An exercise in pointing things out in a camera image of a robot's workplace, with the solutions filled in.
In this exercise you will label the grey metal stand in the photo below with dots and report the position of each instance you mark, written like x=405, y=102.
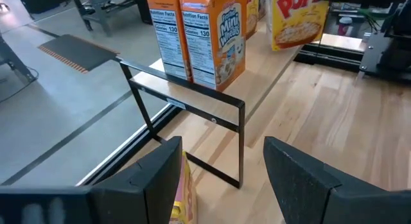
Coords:
x=96, y=9

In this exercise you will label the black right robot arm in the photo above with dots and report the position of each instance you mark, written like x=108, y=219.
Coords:
x=403, y=25

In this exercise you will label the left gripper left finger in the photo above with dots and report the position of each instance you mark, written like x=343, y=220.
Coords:
x=96, y=206

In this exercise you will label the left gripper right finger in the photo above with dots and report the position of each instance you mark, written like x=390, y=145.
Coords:
x=321, y=201

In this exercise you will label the black floor mat hazard stripes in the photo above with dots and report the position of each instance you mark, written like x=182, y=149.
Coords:
x=77, y=54

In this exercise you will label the yellow Corn Pops cereal box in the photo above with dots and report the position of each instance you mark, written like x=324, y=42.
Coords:
x=252, y=15
x=298, y=25
x=187, y=198

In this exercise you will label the red cup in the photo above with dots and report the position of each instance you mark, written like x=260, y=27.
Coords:
x=345, y=25

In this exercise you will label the orange Mini Wheats cereal box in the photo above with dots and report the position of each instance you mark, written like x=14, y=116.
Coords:
x=212, y=41
x=167, y=34

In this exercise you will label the wooden shelf black metal frame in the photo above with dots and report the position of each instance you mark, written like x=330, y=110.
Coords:
x=250, y=82

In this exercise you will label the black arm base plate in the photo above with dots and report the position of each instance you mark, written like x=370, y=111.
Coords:
x=379, y=54

